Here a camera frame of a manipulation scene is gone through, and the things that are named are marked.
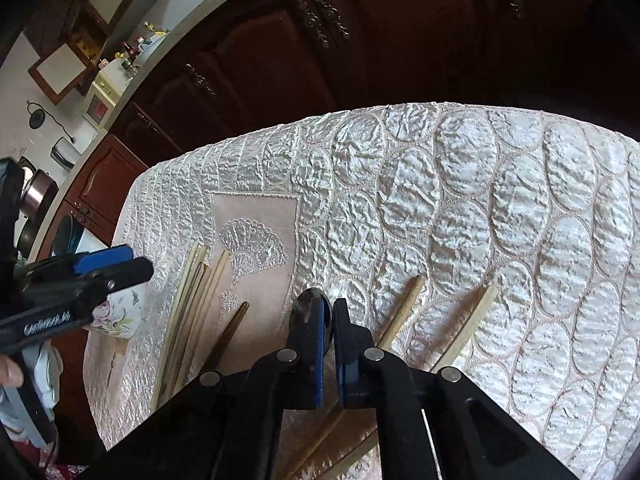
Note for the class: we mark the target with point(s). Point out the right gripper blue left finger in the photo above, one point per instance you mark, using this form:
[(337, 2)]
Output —
[(307, 381)]

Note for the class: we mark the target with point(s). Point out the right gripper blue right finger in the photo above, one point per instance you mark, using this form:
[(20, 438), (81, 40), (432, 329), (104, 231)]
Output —
[(350, 341)]

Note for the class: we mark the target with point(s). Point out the bamboo chopstick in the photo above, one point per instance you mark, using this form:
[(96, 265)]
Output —
[(194, 261), (203, 299), (178, 363), (377, 351), (446, 360)]

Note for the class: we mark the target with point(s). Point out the left gloved hand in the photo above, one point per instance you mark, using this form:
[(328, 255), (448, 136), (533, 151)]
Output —
[(30, 394)]

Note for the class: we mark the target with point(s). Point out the floral white utensil holder cup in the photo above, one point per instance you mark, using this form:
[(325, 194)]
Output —
[(109, 289)]

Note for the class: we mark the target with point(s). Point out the rice cooker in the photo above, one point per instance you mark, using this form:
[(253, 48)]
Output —
[(38, 192)]

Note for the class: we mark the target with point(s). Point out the silver kettle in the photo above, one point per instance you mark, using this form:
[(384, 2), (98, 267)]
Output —
[(64, 153)]

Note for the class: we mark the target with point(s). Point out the quilted white table cover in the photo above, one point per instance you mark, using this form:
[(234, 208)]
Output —
[(358, 203)]

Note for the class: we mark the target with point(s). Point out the cream microwave oven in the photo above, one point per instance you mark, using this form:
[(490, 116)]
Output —
[(105, 91)]

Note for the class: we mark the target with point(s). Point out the upper wall cabinet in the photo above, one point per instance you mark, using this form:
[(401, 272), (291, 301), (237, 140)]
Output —
[(73, 36)]

